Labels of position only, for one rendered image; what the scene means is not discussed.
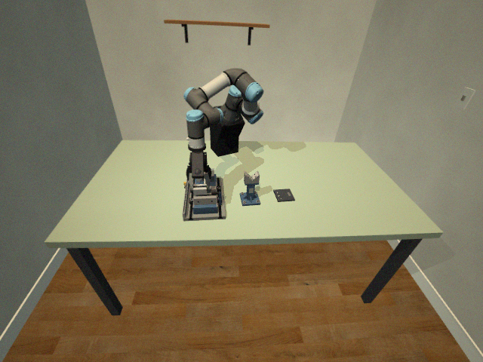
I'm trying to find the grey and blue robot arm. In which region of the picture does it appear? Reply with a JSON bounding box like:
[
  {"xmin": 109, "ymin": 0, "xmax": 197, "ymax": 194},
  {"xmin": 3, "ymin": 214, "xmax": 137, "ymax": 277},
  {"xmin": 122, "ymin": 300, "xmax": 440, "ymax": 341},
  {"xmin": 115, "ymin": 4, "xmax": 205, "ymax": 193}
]
[{"xmin": 183, "ymin": 69, "xmax": 263, "ymax": 179}]

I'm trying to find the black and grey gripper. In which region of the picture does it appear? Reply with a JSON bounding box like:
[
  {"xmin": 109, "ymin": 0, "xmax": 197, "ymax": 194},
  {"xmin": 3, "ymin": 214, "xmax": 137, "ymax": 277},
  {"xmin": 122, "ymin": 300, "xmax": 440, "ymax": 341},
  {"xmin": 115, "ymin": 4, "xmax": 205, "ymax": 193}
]
[{"xmin": 186, "ymin": 144, "xmax": 211, "ymax": 191}]

